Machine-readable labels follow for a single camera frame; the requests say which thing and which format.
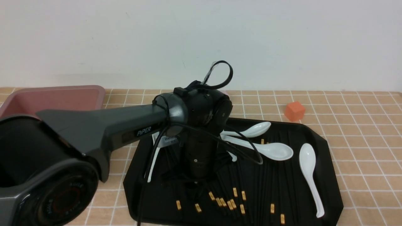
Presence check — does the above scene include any black chopstick gold band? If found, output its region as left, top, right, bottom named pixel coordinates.
left=278, top=135, right=286, bottom=225
left=236, top=160, right=248, bottom=219
left=227, top=162, right=240, bottom=212
left=269, top=160, right=276, bottom=224

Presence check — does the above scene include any white ceramic spoon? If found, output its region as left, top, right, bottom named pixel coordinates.
left=299, top=143, right=325, bottom=218
left=220, top=121, right=271, bottom=138
left=227, top=151, right=237, bottom=162
left=221, top=135, right=293, bottom=161
left=147, top=132, right=160, bottom=183

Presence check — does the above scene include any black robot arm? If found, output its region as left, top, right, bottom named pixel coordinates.
left=1, top=88, right=232, bottom=226

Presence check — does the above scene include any black chopstick gold band far right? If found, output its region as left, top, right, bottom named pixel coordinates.
left=278, top=135, right=286, bottom=225

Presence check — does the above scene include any orange cube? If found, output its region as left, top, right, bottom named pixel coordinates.
left=284, top=101, right=306, bottom=122

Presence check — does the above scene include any white ceramic spoon centre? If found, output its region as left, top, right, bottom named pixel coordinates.
left=227, top=151, right=237, bottom=162

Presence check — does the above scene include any white ceramic spoon upper right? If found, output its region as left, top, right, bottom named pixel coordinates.
left=220, top=121, right=271, bottom=138

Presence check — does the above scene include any white ceramic spoon lower middle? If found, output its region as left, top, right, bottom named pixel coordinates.
left=221, top=135, right=293, bottom=161

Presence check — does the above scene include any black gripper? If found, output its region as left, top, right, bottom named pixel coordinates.
left=160, top=127, right=224, bottom=189

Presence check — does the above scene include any white ceramic spoon far right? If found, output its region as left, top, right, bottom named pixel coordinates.
left=299, top=143, right=325, bottom=218

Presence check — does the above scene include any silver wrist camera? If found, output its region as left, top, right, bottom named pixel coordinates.
left=158, top=136, right=179, bottom=148

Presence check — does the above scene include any black plastic tray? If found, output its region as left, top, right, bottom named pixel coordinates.
left=123, top=122, right=344, bottom=226

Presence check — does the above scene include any white ceramic spoon far left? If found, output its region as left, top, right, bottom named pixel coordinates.
left=147, top=132, right=160, bottom=183

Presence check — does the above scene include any black cable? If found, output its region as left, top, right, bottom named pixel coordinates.
left=137, top=61, right=263, bottom=226

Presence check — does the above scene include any brown plastic bin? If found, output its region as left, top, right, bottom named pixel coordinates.
left=0, top=85, right=106, bottom=117

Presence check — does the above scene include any black chopstick gold band centre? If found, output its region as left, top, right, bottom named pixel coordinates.
left=236, top=160, right=248, bottom=219

